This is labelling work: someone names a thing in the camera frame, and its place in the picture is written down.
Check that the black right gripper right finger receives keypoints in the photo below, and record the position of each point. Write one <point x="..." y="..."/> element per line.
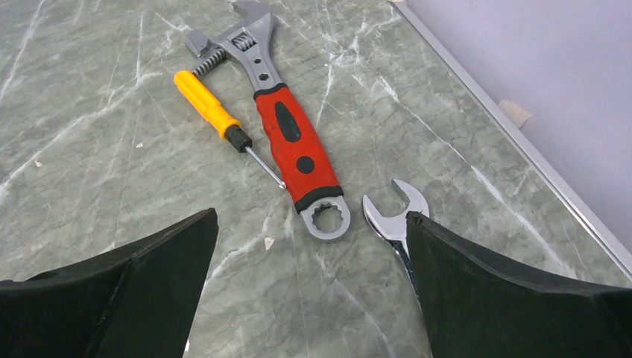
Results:
<point x="479" y="303"/>

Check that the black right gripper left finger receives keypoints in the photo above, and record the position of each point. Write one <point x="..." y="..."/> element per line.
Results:
<point x="137" y="300"/>

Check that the silver combination wrench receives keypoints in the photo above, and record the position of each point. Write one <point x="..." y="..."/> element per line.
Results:
<point x="393" y="229"/>

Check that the yellow handled screwdriver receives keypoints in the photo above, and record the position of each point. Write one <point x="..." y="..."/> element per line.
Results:
<point x="211" y="109"/>

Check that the red handled adjustable wrench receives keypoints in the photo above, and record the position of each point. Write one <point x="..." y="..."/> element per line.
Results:
<point x="296" y="148"/>

